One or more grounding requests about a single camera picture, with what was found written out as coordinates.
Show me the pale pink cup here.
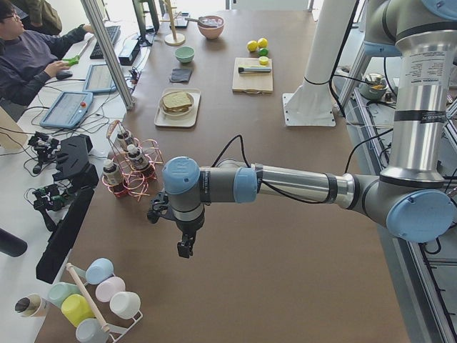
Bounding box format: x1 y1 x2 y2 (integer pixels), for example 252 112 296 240
95 276 126 302

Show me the pink bowl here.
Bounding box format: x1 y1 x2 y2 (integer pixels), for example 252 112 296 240
197 15 225 39

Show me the bamboo cutting board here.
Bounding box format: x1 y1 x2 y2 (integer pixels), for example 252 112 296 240
232 57 273 94

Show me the teach pendant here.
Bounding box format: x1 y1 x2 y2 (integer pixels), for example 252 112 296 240
39 91 94 129
83 64 116 94

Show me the white round plate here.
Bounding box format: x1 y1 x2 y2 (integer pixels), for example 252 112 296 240
159 91 194 117

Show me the steel muddler black tip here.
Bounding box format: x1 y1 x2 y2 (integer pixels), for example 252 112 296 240
238 66 272 74

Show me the yellow cup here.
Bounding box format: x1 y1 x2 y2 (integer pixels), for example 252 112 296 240
61 294 95 327

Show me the wooden cup tree stand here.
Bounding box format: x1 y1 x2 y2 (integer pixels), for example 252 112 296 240
161 0 186 46

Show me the pale green cup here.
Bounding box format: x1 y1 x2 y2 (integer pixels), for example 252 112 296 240
47 282 81 308

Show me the yellow lemon lower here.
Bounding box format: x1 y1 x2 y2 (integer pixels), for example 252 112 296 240
246 40 258 52

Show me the tea bottle top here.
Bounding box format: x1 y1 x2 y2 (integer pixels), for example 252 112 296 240
116 131 134 151

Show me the wooden rack handle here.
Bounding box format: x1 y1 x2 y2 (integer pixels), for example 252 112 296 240
66 263 110 332

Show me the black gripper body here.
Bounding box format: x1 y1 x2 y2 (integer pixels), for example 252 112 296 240
146 192 205 243

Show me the tea bottle lower left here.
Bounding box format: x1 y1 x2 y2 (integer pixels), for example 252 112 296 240
127 144 149 172

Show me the green lime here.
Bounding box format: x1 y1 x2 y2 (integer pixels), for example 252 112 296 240
258 48 269 56

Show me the cream rabbit tray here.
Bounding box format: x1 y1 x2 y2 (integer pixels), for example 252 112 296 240
154 88 201 129

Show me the seated person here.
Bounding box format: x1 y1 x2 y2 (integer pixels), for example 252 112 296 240
1 1 94 106

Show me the paper coffee cup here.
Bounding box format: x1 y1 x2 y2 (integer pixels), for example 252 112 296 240
14 294 49 317

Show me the white cup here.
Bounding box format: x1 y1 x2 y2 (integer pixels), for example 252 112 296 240
109 291 141 319

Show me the teach pendant far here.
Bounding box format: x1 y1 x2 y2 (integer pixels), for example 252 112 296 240
83 64 116 94

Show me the grey folded cloth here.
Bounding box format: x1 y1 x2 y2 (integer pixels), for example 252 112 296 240
169 68 192 84

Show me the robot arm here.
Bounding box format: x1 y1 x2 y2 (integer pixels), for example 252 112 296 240
147 1 456 258

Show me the tea bottle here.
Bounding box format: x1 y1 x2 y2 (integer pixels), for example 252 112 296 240
103 159 124 193
127 144 149 172
116 131 134 151

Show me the half lemon slice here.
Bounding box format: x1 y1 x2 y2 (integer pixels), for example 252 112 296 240
258 56 269 66

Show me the tea bottle lower right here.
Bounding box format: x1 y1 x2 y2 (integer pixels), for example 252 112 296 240
103 159 124 193

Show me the yellow lemon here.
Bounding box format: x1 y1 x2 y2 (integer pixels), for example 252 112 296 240
246 40 258 52
257 37 268 49

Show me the grey blue cup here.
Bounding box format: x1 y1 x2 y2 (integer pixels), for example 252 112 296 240
76 318 109 343

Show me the steel ice scoop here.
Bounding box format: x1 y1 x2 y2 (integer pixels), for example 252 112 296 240
184 16 218 27

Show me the aluminium frame post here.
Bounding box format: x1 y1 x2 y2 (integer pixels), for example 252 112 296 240
81 0 134 111

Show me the copper wire bottle rack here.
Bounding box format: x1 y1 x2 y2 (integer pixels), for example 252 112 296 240
101 119 164 199

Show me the light blue cup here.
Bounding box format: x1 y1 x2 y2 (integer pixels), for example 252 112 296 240
86 257 114 285

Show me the yellow lemon upper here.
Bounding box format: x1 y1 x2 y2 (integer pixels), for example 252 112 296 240
257 37 268 49

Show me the mint green bowl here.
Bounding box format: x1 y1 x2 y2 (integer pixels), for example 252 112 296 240
174 46 195 64

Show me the teach pendant near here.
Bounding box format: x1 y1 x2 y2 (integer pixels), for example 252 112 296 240
39 91 94 129

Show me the black keyboard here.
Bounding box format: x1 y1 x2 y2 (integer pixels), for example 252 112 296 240
89 25 122 60

